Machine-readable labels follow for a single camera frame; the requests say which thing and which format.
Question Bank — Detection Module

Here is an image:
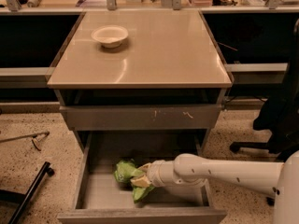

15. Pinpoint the white paper bowl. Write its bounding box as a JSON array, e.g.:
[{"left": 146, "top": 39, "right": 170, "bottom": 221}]
[{"left": 92, "top": 25, "right": 128, "bottom": 49}]

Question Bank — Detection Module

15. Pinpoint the grey drawer cabinet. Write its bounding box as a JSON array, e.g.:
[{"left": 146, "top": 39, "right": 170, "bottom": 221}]
[{"left": 48, "top": 9, "right": 232, "bottom": 147}]

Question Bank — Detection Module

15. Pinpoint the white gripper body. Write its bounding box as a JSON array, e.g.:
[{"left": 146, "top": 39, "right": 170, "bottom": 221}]
[{"left": 147, "top": 160, "right": 182, "bottom": 187}]

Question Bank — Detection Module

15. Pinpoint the black office chair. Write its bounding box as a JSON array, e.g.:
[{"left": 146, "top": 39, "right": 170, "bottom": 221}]
[{"left": 229, "top": 19, "right": 299, "bottom": 207}]

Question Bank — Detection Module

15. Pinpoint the grey metal rod tool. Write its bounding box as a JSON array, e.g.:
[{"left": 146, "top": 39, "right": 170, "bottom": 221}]
[{"left": 0, "top": 131, "right": 50, "bottom": 151}]

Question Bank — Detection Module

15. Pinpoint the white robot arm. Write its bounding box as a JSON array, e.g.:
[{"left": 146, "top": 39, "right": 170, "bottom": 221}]
[{"left": 131, "top": 151, "right": 299, "bottom": 224}]

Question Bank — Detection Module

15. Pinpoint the open grey middle drawer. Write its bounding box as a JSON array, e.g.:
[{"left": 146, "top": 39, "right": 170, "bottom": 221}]
[{"left": 58, "top": 131, "right": 226, "bottom": 224}]

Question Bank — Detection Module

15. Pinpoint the black stand leg with caster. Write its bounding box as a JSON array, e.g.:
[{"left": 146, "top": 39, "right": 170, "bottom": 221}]
[{"left": 0, "top": 161, "right": 55, "bottom": 224}]

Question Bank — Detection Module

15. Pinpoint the green rice chip bag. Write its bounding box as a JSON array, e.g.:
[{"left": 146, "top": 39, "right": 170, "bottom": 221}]
[{"left": 113, "top": 160, "right": 154, "bottom": 203}]

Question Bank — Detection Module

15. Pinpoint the grey top drawer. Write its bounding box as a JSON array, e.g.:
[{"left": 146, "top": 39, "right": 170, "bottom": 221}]
[{"left": 60, "top": 105, "right": 221, "bottom": 131}]

